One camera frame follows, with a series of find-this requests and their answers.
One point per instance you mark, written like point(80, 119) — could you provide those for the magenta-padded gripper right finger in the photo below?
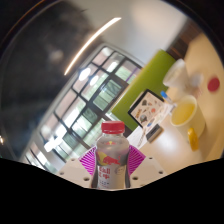
point(146, 171)

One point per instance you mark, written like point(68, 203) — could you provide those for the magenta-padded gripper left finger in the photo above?
point(75, 171)

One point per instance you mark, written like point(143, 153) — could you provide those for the red-capped clear drink bottle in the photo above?
point(111, 160)

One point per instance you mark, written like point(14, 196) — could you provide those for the small dark box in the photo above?
point(154, 133)

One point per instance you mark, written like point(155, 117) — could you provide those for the printed sticker sheet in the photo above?
point(163, 116)

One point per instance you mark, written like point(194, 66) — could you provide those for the black sticker-covered tablet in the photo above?
point(146, 108)

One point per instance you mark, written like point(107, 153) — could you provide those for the pale yellow mug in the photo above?
point(195, 121)

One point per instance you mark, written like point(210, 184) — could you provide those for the small blue-capped bottle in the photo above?
point(166, 97)

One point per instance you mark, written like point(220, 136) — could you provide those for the green upholstered bench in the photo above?
point(146, 78)

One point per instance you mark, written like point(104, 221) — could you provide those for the group of pendant lamps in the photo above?
point(84, 74)

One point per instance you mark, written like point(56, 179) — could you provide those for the white bowl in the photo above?
point(176, 75)

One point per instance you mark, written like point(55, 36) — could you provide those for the flat round red coaster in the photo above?
point(213, 84)

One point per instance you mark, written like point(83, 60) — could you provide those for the long curved ceiling light strip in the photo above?
point(90, 43)

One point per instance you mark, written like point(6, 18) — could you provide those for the large dark-framed window wall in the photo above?
point(100, 90)

